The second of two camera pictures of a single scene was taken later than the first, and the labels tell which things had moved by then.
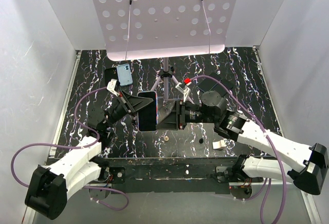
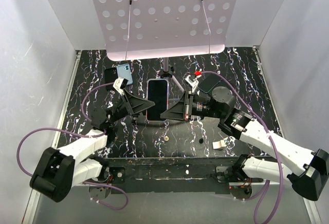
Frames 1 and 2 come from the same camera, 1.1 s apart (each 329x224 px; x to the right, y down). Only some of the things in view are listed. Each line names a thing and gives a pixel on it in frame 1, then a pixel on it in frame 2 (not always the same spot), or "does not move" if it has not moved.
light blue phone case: x=125 y=74 does not move
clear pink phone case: x=147 y=117 to x=157 y=92
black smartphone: x=208 y=83 does not move
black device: x=147 y=115 to x=157 y=92
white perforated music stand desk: x=144 y=17 does not move
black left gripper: x=131 y=104 does not move
